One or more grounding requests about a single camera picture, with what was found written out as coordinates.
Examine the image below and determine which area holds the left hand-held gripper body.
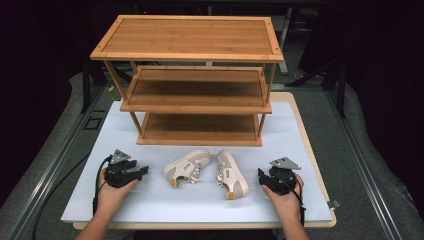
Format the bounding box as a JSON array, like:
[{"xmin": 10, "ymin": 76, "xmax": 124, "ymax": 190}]
[{"xmin": 104, "ymin": 149, "xmax": 138, "ymax": 189}]

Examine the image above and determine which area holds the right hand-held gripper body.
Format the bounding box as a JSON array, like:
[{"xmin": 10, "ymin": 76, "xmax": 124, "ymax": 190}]
[{"xmin": 265, "ymin": 156, "xmax": 302, "ymax": 196}]

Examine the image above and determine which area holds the beige sneaker shoe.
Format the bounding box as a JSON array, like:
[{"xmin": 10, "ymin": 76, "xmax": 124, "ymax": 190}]
[
  {"xmin": 215, "ymin": 149, "xmax": 250, "ymax": 201},
  {"xmin": 162, "ymin": 149, "xmax": 213, "ymax": 189}
]

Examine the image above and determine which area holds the wooden three-tier shoe rack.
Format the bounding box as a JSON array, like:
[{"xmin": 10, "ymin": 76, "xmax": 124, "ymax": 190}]
[{"xmin": 89, "ymin": 14, "xmax": 285, "ymax": 148}]

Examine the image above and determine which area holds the person's left hand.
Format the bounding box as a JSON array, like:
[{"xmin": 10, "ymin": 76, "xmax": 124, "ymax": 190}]
[{"xmin": 95, "ymin": 167, "xmax": 140, "ymax": 215}]

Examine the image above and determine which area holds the person's right hand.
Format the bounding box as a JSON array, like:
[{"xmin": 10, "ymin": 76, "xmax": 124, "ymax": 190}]
[{"xmin": 261, "ymin": 173, "xmax": 305, "ymax": 222}]

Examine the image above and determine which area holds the light wooden table board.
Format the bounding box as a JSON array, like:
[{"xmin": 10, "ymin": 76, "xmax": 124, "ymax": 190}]
[{"xmin": 72, "ymin": 91, "xmax": 337, "ymax": 231}]

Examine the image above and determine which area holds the white table mat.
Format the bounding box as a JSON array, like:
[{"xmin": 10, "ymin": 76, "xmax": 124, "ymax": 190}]
[{"xmin": 60, "ymin": 100, "xmax": 334, "ymax": 224}]

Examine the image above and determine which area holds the black stand leg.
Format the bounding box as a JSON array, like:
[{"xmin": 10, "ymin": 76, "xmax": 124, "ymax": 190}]
[
  {"xmin": 81, "ymin": 58, "xmax": 93, "ymax": 114},
  {"xmin": 335, "ymin": 61, "xmax": 348, "ymax": 120}
]

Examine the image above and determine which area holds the grey metal stand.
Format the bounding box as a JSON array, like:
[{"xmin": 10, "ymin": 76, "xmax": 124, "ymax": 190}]
[{"xmin": 277, "ymin": 7, "xmax": 295, "ymax": 76}]

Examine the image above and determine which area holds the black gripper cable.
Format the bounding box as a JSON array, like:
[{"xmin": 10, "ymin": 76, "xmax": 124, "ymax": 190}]
[
  {"xmin": 92, "ymin": 154, "xmax": 113, "ymax": 216},
  {"xmin": 279, "ymin": 173, "xmax": 307, "ymax": 228}
]

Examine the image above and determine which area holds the long thin black cable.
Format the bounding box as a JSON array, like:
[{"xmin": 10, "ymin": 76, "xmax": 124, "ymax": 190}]
[{"xmin": 31, "ymin": 151, "xmax": 92, "ymax": 240}]

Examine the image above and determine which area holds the grey metal floor rail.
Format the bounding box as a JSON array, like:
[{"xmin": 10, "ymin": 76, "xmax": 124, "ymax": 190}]
[
  {"xmin": 0, "ymin": 85, "xmax": 105, "ymax": 240},
  {"xmin": 324, "ymin": 89, "xmax": 405, "ymax": 240}
]

